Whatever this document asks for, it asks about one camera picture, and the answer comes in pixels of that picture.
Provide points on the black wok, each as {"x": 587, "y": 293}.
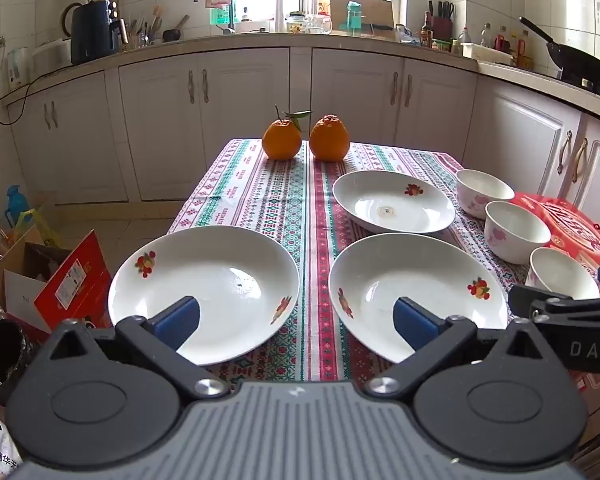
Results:
{"x": 577, "y": 62}

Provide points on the blue bottle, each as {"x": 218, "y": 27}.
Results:
{"x": 16, "y": 207}

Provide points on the clear plastic bottle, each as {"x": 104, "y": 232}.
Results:
{"x": 314, "y": 0}

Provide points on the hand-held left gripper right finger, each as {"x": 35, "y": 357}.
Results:
{"x": 412, "y": 325}

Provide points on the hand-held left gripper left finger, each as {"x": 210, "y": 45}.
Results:
{"x": 177, "y": 321}

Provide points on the teal water bottle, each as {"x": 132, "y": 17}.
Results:
{"x": 354, "y": 16}

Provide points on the white electric kettle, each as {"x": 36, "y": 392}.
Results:
{"x": 18, "y": 67}

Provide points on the green dish soap bottle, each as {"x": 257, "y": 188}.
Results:
{"x": 219, "y": 16}

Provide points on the open cardboard box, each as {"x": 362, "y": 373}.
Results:
{"x": 10, "y": 262}

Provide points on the metal sink faucet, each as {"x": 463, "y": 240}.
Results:
{"x": 230, "y": 15}

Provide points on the white pink-flower bowl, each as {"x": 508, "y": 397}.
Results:
{"x": 480, "y": 195}
{"x": 562, "y": 275}
{"x": 512, "y": 237}

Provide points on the dark sauce bottle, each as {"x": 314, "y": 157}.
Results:
{"x": 426, "y": 32}

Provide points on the utensil holder with utensils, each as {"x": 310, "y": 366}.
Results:
{"x": 140, "y": 35}

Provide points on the knife block with knives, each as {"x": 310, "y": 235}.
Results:
{"x": 442, "y": 22}

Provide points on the white plastic tray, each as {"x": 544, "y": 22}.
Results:
{"x": 485, "y": 54}

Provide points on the orange with leafy stem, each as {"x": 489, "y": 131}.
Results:
{"x": 281, "y": 141}

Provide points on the patterned striped tablecloth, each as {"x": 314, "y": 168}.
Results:
{"x": 275, "y": 200}

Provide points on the leafless bumpy orange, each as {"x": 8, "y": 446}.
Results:
{"x": 329, "y": 139}

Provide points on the white fruit-print plate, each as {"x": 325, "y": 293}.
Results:
{"x": 215, "y": 280}
{"x": 405, "y": 275}
{"x": 380, "y": 195}

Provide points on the white kitchen cabinets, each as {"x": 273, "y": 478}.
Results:
{"x": 240, "y": 110}

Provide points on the red printed box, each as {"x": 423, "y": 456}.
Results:
{"x": 575, "y": 222}

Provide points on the glass mug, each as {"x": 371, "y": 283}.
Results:
{"x": 320, "y": 25}

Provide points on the white rice cooker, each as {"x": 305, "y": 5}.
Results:
{"x": 52, "y": 57}

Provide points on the yellow bag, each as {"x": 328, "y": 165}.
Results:
{"x": 42, "y": 230}

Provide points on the stack of white cups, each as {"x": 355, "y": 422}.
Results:
{"x": 279, "y": 15}

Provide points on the beige kitchen countertop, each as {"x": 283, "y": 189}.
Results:
{"x": 180, "y": 49}

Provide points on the red cardboard box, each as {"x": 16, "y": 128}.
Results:
{"x": 75, "y": 280}

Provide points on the black trash bag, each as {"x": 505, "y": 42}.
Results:
{"x": 2, "y": 355}

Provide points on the black mortar with pestle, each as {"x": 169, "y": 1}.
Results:
{"x": 172, "y": 35}

